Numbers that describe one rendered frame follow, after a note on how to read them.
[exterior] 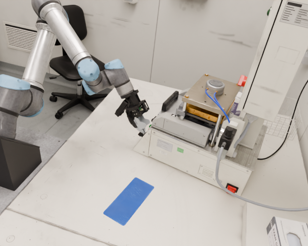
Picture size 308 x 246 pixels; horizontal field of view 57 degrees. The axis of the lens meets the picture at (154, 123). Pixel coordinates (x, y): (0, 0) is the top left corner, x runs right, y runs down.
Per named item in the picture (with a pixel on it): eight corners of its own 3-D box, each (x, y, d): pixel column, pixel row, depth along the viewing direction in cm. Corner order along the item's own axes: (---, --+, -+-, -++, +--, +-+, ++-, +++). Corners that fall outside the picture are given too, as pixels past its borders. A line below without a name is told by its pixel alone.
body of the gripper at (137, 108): (142, 117, 125) (130, 93, 121) (128, 121, 130) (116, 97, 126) (150, 110, 130) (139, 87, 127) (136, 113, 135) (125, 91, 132)
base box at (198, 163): (254, 154, 145) (266, 128, 135) (237, 204, 117) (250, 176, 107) (162, 118, 162) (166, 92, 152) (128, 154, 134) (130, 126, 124)
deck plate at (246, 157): (267, 127, 135) (268, 126, 135) (253, 171, 109) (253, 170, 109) (180, 96, 150) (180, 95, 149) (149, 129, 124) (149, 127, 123)
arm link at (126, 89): (112, 89, 125) (121, 82, 131) (116, 98, 126) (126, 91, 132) (124, 85, 121) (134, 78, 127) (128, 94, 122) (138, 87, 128)
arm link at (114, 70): (101, 65, 126) (119, 57, 126) (112, 87, 129) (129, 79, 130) (102, 66, 118) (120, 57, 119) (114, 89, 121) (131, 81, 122)
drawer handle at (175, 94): (178, 98, 139) (179, 91, 137) (165, 111, 128) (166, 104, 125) (174, 96, 140) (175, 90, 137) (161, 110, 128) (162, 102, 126)
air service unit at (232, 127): (231, 147, 112) (242, 117, 103) (220, 169, 101) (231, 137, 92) (218, 142, 113) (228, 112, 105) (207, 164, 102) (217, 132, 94)
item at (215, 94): (249, 106, 130) (258, 81, 123) (232, 142, 107) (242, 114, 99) (200, 90, 138) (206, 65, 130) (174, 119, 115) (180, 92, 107)
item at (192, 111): (232, 105, 130) (238, 88, 125) (219, 129, 114) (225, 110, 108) (198, 93, 136) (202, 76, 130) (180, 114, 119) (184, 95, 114)
